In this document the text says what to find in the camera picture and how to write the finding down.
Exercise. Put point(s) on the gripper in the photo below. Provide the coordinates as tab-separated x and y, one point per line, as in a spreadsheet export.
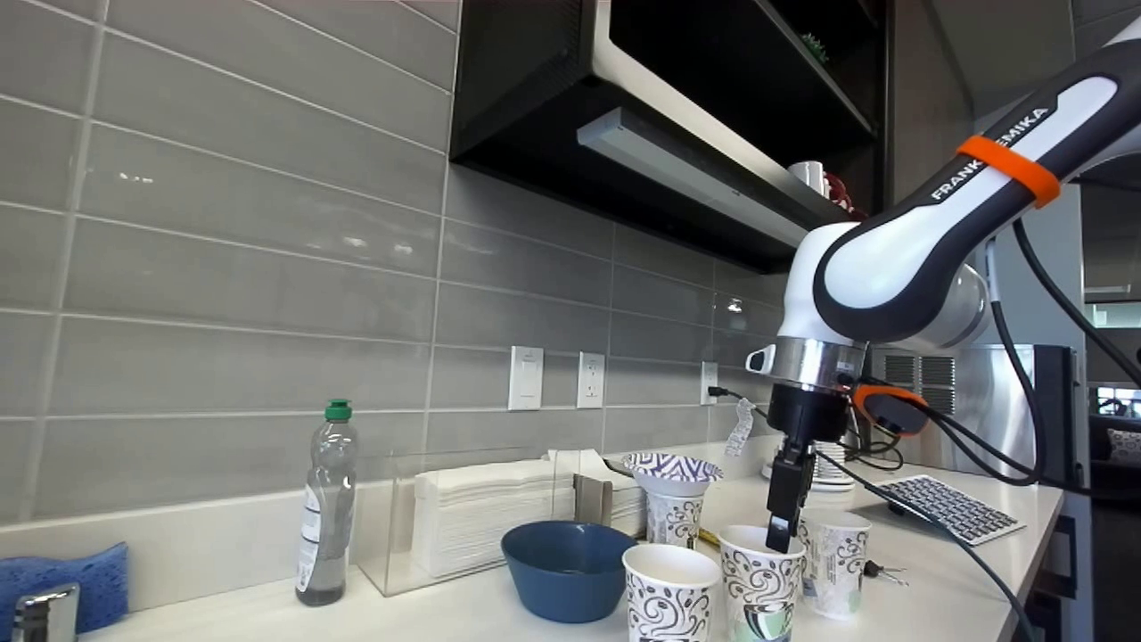
805	415

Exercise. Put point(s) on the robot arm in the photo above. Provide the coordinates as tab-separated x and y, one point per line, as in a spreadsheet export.
900	267

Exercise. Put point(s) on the white patterned paper bowl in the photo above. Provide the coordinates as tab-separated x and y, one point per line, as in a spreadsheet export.
671	473

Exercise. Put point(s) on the patterned paper cup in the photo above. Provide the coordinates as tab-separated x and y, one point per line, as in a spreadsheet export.
669	597
838	562
673	522
753	593

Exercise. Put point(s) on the blue bowl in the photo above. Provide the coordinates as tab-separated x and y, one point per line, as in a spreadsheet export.
566	575

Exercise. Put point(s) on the stack of white plates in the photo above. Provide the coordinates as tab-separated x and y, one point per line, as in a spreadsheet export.
833	468

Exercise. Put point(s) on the white paper tag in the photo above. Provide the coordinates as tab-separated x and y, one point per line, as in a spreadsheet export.
740	428

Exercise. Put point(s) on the yellow pencil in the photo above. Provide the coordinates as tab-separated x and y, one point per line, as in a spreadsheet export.
709	538

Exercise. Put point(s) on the bunch of keys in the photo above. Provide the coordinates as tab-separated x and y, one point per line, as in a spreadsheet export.
882	571

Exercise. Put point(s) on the white keyboard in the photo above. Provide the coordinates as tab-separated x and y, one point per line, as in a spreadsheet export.
954	508

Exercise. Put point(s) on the stainless steel appliance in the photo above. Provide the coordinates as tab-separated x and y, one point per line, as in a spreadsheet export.
980	401

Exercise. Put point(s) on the red mug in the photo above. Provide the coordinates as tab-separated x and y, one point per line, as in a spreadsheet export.
840	192

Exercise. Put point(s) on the white mug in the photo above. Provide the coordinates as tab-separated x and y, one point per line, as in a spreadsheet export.
808	176

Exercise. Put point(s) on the patterned cushion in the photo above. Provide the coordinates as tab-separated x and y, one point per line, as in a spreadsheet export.
1125	446

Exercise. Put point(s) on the stack of white paper napkins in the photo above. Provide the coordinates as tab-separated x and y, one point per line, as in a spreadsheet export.
481	517

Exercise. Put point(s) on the small green plant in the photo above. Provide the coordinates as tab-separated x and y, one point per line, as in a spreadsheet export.
815	47

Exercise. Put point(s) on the clear acrylic napkin holder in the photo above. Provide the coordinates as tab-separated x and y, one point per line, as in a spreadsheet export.
392	535

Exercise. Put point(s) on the clear bottle with green cap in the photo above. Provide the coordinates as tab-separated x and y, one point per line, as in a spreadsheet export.
325	526

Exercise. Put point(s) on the blue sponge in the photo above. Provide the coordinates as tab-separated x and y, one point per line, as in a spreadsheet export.
62	584

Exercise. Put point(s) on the chrome tap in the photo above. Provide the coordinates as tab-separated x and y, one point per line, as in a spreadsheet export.
45	615

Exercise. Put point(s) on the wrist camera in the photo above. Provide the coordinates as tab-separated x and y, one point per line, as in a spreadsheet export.
891	413

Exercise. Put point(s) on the white wall socket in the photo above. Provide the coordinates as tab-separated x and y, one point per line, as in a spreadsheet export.
708	379
590	381

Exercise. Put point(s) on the white wall switch plate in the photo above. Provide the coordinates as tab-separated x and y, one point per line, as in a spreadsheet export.
526	378

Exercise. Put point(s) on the black wall cabinet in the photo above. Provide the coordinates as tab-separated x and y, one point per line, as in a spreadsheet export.
535	80

